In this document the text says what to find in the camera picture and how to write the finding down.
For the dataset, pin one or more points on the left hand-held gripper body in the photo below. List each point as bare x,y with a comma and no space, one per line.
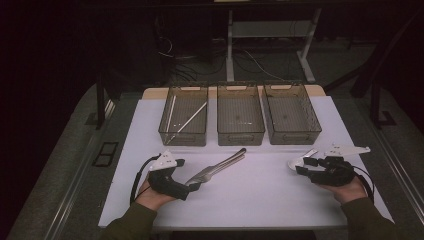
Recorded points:
166,183

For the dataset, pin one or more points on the white metal stand frame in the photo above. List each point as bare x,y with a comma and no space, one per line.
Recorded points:
229,50

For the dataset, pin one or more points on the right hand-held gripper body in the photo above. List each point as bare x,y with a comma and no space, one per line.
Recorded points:
333,173

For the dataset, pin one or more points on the person's left hand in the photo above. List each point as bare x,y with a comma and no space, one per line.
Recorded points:
150,198

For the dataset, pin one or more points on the silver metal utensil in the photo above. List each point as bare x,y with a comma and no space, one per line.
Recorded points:
239,153

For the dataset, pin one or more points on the white table mat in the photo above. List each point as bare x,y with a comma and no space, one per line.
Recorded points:
250,200

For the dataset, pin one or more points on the black diagonal bar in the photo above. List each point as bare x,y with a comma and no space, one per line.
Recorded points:
383,53

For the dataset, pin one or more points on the clear brown plastic bin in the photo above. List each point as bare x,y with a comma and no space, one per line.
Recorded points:
240,115
190,133
290,115

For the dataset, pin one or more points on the black metal stand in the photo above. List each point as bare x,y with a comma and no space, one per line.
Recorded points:
375,106

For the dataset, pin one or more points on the metal floor rail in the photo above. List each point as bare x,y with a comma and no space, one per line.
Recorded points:
398,166
65,206

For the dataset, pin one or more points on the person's right hand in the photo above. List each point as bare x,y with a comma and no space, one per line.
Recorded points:
350,191

